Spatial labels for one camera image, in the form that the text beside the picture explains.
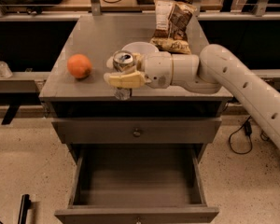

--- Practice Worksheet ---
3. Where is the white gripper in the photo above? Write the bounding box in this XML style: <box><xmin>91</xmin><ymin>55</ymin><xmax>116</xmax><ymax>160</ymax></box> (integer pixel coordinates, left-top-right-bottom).
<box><xmin>104</xmin><ymin>51</ymin><xmax>173</xmax><ymax>89</ymax></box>

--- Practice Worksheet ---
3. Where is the silver redbull can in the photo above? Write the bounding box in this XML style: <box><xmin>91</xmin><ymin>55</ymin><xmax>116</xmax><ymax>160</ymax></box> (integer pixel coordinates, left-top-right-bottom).
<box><xmin>113</xmin><ymin>50</ymin><xmax>135</xmax><ymax>101</ymax></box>

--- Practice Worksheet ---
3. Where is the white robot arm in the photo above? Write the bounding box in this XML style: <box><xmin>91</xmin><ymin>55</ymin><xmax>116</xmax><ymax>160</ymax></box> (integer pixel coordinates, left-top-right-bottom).
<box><xmin>104</xmin><ymin>44</ymin><xmax>280</xmax><ymax>150</ymax></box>

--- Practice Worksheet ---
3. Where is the grey drawer cabinet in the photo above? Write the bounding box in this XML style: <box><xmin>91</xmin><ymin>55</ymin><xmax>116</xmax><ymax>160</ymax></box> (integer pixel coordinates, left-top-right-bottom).
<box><xmin>39</xmin><ymin>13</ymin><xmax>231</xmax><ymax>157</ymax></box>

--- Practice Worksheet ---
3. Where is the grey upper drawer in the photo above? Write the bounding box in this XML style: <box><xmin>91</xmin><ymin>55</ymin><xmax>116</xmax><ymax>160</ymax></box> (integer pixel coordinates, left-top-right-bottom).
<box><xmin>52</xmin><ymin>118</ymin><xmax>221</xmax><ymax>144</ymax></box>

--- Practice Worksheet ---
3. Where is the open grey middle drawer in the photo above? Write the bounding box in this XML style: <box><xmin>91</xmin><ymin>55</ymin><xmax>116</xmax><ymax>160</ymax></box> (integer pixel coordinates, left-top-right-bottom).
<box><xmin>55</xmin><ymin>145</ymin><xmax>219</xmax><ymax>224</ymax></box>

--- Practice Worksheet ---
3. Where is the white ceramic bowl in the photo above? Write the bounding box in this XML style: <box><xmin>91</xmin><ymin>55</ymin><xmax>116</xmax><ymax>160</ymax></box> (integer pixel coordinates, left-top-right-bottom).
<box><xmin>122</xmin><ymin>42</ymin><xmax>159</xmax><ymax>54</ymax></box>

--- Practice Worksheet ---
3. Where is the orange fruit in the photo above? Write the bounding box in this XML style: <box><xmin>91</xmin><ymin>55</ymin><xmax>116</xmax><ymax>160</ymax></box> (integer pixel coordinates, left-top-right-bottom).
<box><xmin>67</xmin><ymin>54</ymin><xmax>92</xmax><ymax>79</ymax></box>

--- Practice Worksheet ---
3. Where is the brown chip bag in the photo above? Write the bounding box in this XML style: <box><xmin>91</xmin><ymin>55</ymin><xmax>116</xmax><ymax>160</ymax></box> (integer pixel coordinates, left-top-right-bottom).
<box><xmin>150</xmin><ymin>0</ymin><xmax>196</xmax><ymax>54</ymax></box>

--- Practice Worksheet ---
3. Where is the clear sanitizer bottle left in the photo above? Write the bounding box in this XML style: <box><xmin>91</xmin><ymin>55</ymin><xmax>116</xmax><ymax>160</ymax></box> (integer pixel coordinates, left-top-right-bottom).
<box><xmin>0</xmin><ymin>61</ymin><xmax>13</xmax><ymax>78</ymax></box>

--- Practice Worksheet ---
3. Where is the black bar on floor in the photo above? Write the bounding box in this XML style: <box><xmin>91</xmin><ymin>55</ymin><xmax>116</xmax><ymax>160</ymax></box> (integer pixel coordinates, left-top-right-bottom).
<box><xmin>17</xmin><ymin>194</ymin><xmax>31</xmax><ymax>224</ymax></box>

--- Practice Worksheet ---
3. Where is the black power cable floor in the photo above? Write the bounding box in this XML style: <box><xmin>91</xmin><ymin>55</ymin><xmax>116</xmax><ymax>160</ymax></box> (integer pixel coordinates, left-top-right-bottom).
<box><xmin>228</xmin><ymin>117</ymin><xmax>253</xmax><ymax>155</ymax></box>

